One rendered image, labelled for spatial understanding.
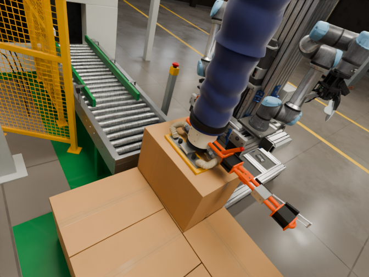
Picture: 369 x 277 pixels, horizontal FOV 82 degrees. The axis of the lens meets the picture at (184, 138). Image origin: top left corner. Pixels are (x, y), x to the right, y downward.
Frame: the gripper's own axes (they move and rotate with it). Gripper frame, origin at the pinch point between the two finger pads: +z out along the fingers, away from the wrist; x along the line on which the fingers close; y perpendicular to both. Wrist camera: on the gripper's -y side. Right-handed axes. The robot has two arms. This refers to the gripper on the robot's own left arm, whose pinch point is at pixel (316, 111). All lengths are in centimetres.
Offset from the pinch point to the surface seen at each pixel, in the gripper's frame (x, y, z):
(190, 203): 6, 48, 63
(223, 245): 22, 22, 90
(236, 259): 31, 17, 90
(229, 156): -3.9, 30.2, 35.2
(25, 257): -12, 143, 144
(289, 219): 34, 18, 35
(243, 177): 9.8, 28.4, 35.5
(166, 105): -129, 29, 87
